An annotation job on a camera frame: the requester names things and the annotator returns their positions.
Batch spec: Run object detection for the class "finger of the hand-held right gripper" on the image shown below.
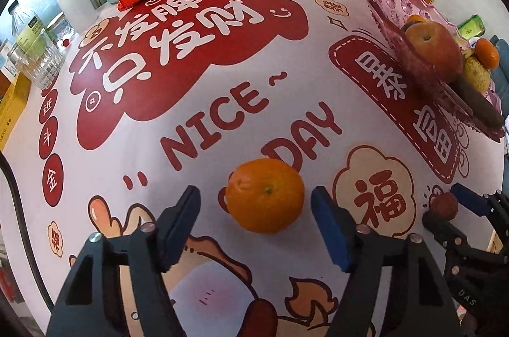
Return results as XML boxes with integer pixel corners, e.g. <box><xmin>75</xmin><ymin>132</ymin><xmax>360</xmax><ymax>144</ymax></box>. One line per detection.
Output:
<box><xmin>451</xmin><ymin>183</ymin><xmax>509</xmax><ymax>254</ymax></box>
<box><xmin>422</xmin><ymin>210</ymin><xmax>491</xmax><ymax>263</ymax></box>

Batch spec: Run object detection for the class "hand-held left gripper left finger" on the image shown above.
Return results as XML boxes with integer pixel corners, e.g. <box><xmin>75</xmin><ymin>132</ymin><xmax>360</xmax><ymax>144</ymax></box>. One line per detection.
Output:
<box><xmin>45</xmin><ymin>185</ymin><xmax>201</xmax><ymax>337</ymax></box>

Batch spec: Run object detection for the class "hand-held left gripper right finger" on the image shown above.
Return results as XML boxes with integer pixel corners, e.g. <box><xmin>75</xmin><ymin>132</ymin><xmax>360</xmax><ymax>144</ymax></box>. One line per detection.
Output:
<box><xmin>311</xmin><ymin>185</ymin><xmax>464</xmax><ymax>337</ymax></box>

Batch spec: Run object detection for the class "brown lychee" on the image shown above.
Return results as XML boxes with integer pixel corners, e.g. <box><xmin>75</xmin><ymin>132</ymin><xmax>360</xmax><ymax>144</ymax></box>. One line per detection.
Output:
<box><xmin>430</xmin><ymin>192</ymin><xmax>459</xmax><ymax>220</ymax></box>

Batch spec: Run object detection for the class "dark green cucumber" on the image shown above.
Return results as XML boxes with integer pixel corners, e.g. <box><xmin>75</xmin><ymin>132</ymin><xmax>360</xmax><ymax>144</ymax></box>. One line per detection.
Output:
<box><xmin>451</xmin><ymin>77</ymin><xmax>505</xmax><ymax>130</ymax></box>

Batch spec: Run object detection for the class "yellow pear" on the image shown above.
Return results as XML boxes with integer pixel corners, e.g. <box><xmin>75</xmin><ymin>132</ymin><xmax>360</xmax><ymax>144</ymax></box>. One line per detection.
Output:
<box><xmin>461</xmin><ymin>55</ymin><xmax>492</xmax><ymax>92</ymax></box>

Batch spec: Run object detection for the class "red apple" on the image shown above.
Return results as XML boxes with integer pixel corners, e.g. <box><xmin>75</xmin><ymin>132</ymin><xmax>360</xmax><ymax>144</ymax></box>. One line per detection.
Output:
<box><xmin>403</xmin><ymin>22</ymin><xmax>464</xmax><ymax>83</ymax></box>

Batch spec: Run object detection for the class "printed red and white tablecloth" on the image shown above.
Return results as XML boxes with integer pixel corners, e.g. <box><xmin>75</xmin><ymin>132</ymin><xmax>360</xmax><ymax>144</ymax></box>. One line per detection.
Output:
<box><xmin>0</xmin><ymin>0</ymin><xmax>509</xmax><ymax>337</ymax></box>

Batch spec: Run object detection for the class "yellow-green packet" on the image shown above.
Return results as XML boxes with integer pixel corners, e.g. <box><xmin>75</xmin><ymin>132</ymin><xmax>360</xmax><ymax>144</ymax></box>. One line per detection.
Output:
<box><xmin>457</xmin><ymin>14</ymin><xmax>486</xmax><ymax>39</ymax></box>

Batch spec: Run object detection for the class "red object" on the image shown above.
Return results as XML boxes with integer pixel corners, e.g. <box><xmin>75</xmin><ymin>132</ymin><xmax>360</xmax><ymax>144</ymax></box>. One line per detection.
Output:
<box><xmin>0</xmin><ymin>265</ymin><xmax>24</xmax><ymax>306</ymax></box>

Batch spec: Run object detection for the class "yellow box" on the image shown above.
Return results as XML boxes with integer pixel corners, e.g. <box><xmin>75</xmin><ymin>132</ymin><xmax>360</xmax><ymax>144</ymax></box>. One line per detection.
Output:
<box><xmin>0</xmin><ymin>72</ymin><xmax>31</xmax><ymax>147</ymax></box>

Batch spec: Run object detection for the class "ribbed glass cup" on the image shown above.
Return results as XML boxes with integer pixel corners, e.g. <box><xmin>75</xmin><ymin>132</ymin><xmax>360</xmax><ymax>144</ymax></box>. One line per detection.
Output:
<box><xmin>16</xmin><ymin>29</ymin><xmax>64</xmax><ymax>90</ymax></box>

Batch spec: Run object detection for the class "clear bottle with green label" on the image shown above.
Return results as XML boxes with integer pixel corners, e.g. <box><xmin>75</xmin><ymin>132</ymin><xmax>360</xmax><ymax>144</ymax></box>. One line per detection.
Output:
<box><xmin>10</xmin><ymin>0</ymin><xmax>46</xmax><ymax>55</ymax></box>

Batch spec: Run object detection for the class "black cable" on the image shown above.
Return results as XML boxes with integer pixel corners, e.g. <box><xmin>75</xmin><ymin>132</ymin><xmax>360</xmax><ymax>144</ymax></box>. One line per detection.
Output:
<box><xmin>0</xmin><ymin>152</ymin><xmax>54</xmax><ymax>314</ymax></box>

